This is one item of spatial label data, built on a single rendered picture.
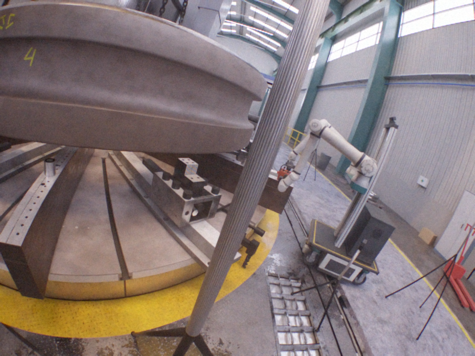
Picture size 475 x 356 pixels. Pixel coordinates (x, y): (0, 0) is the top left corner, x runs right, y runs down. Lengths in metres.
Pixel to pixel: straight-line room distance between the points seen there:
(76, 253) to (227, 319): 1.11
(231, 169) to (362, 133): 9.44
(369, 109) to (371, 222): 9.52
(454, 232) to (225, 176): 6.22
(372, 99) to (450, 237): 7.61
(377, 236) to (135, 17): 2.75
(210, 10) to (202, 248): 6.18
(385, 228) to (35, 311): 2.98
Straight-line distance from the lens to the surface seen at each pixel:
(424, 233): 7.36
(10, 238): 1.04
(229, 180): 2.55
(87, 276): 1.33
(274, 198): 2.49
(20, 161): 2.51
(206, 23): 6.50
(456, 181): 7.83
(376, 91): 11.77
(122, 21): 1.43
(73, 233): 1.58
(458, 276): 5.89
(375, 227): 2.33
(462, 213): 6.88
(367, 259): 2.51
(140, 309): 1.54
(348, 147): 1.92
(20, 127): 1.62
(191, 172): 1.56
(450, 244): 6.88
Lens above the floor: 1.33
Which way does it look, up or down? 19 degrees down
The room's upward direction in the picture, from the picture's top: 19 degrees clockwise
